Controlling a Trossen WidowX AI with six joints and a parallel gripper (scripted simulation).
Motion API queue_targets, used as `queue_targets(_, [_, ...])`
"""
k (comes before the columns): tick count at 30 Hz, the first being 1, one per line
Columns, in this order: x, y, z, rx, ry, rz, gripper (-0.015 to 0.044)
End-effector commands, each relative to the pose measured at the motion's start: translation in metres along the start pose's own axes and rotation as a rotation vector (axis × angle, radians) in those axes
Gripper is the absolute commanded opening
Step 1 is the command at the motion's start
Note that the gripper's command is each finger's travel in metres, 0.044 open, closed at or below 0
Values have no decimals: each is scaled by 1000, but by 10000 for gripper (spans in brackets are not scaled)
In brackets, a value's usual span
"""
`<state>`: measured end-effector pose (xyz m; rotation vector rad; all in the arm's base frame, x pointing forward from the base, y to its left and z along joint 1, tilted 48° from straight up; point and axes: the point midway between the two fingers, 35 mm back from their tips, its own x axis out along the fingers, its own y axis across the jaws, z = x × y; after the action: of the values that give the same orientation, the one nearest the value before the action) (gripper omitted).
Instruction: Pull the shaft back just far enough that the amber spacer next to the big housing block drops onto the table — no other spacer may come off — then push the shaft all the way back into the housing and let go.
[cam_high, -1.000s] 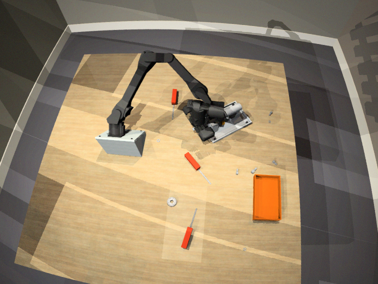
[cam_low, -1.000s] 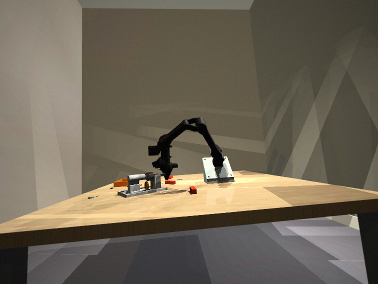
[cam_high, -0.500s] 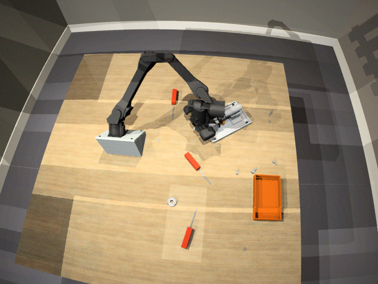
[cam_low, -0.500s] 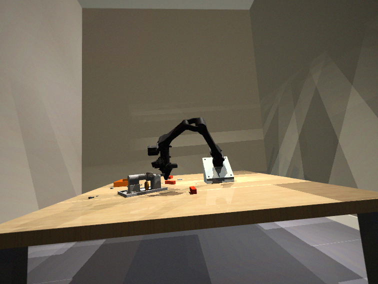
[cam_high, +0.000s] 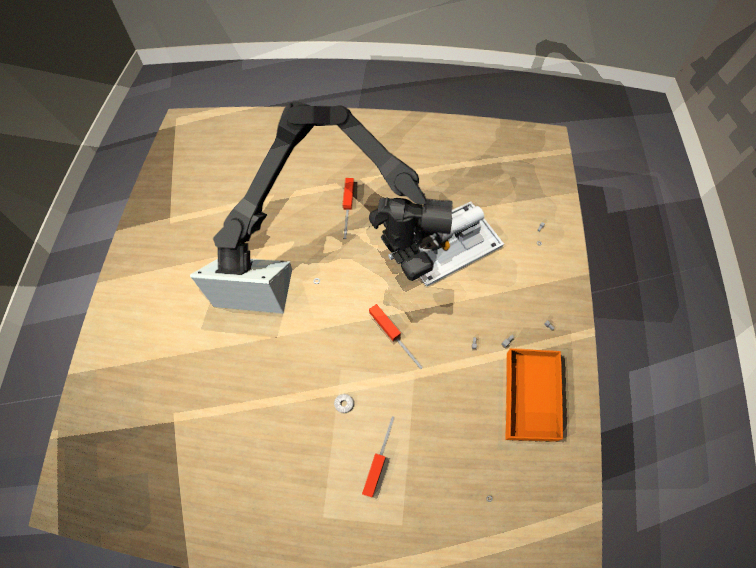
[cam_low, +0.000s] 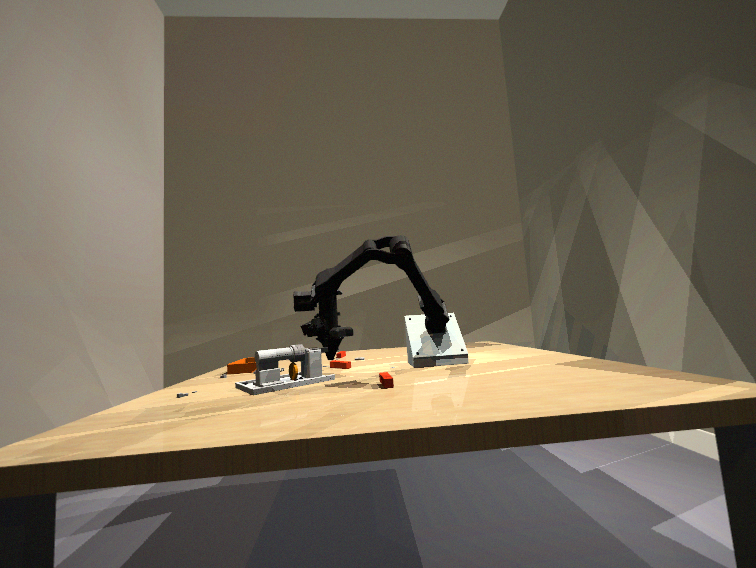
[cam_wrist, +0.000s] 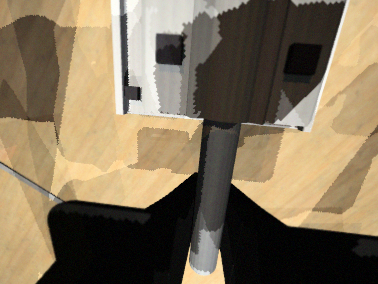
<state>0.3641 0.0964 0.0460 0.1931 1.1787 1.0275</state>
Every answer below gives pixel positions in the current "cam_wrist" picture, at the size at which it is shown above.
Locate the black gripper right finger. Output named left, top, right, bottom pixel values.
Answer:
left=220, top=183, right=378, bottom=284

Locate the grey metal shaft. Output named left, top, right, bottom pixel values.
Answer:
left=189, top=119, right=242, bottom=276

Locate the red-handled screwdriver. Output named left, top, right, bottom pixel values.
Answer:
left=0, top=162, right=65, bottom=204

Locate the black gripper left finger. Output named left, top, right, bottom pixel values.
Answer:
left=47, top=172, right=198, bottom=284

